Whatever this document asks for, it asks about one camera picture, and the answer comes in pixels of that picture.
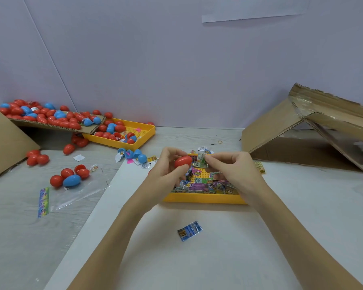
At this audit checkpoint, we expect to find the person's right hand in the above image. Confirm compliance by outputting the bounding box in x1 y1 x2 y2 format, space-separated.
204 151 272 208

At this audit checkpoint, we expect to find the person's left hand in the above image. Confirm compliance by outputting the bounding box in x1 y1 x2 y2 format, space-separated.
126 147 194 218

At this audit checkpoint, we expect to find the single red plastic egg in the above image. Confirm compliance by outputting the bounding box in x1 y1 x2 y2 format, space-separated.
173 155 194 168

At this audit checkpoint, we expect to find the blue packet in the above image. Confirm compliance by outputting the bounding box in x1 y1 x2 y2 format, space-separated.
177 220 204 242

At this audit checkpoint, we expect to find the pile of plastic eggs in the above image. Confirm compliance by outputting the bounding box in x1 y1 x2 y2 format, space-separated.
0 99 156 189

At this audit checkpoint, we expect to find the person's right forearm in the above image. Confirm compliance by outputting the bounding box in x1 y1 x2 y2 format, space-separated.
254 193 363 290

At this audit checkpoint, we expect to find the person's left forearm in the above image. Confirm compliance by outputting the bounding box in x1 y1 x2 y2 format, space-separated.
68 202 149 290

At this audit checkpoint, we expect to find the yellow plastic tray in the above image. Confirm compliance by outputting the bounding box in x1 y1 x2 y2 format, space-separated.
162 153 249 205

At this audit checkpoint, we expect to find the yellow tray under eggs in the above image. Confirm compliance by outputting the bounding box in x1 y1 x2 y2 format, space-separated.
83 118 157 151

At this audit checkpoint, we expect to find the torn flattened cardboard box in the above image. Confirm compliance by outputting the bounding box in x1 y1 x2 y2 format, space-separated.
241 83 363 173

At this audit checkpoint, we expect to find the clear bag with coloured label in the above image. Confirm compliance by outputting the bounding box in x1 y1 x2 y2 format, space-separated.
38 172 110 218

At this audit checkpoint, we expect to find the brown cardboard sheet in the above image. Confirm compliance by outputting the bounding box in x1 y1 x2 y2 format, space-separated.
12 116 106 135

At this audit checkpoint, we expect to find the tall brown cardboard box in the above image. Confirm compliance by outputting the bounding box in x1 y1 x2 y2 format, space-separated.
0 104 42 182

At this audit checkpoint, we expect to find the white paper sign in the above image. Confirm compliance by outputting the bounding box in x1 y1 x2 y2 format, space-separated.
201 0 312 23

